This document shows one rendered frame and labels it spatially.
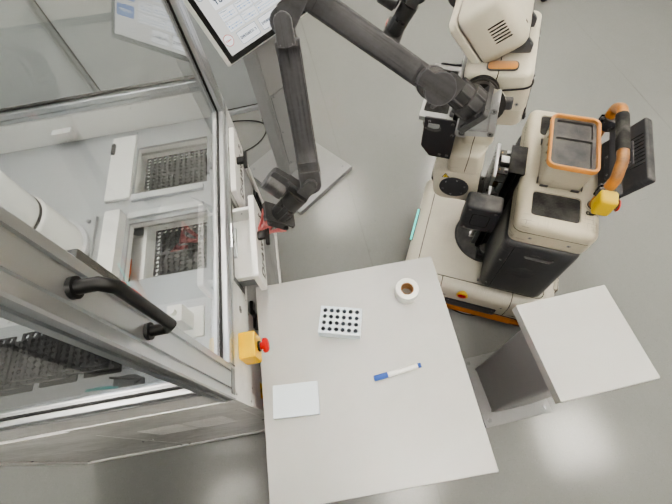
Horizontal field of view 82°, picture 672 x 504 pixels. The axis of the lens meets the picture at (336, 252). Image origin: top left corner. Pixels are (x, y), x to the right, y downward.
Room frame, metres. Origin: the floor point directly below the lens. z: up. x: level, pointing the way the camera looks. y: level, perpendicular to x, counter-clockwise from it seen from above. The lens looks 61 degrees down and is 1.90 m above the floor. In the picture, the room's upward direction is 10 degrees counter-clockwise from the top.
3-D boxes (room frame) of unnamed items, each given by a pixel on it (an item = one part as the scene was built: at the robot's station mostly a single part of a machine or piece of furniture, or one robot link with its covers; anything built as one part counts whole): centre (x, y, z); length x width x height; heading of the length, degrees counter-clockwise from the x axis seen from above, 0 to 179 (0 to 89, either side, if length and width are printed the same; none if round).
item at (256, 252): (0.64, 0.24, 0.87); 0.29 x 0.02 x 0.11; 1
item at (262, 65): (1.65, 0.15, 0.51); 0.50 x 0.45 x 1.02; 39
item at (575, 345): (0.21, -0.65, 0.38); 0.30 x 0.30 x 0.76; 4
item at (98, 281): (0.21, 0.27, 1.45); 0.05 x 0.03 x 0.19; 91
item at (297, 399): (0.18, 0.18, 0.77); 0.13 x 0.09 x 0.02; 87
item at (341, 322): (0.37, 0.02, 0.78); 0.12 x 0.08 x 0.04; 75
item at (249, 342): (0.31, 0.27, 0.88); 0.07 x 0.05 x 0.07; 1
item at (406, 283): (0.44, -0.19, 0.78); 0.07 x 0.07 x 0.04
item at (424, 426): (0.24, -0.02, 0.38); 0.62 x 0.58 x 0.76; 1
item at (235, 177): (0.96, 0.29, 0.87); 0.29 x 0.02 x 0.11; 1
